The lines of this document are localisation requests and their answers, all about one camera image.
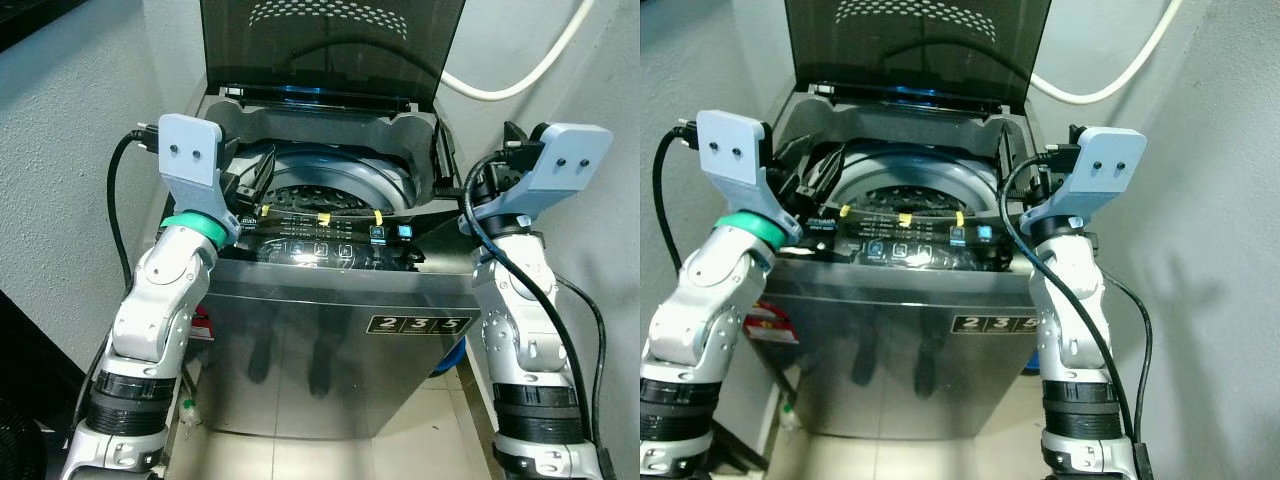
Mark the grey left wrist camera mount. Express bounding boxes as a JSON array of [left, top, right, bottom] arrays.
[[158, 113, 243, 246], [696, 109, 804, 246]]

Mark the grey top-load washing machine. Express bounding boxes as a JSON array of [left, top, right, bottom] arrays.
[[775, 0, 1054, 441], [185, 0, 493, 441]]

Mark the white water hose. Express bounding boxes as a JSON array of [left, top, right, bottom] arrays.
[[1028, 0, 1188, 107], [438, 0, 598, 103]]

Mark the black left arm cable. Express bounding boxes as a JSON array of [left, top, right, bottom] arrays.
[[105, 122, 166, 291], [651, 122, 701, 273]]

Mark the black washer control panel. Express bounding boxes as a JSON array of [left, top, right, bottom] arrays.
[[232, 205, 429, 273], [800, 205, 1004, 273]]

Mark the grey washer drum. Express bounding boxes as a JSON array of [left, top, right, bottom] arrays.
[[250, 148, 419, 216], [825, 150, 1001, 216]]

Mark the black number label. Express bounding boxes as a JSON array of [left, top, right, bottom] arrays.
[[366, 314, 474, 336], [950, 314, 1038, 336]]

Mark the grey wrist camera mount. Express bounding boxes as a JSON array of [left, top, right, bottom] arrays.
[[462, 123, 614, 229], [1020, 127, 1148, 229], [696, 109, 804, 246], [158, 113, 243, 246]]

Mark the dark tinted washer lid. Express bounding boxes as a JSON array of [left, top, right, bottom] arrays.
[[783, 0, 1054, 103], [200, 0, 469, 103]]

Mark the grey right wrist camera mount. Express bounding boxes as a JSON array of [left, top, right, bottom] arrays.
[[462, 123, 614, 229], [1020, 127, 1148, 229]]

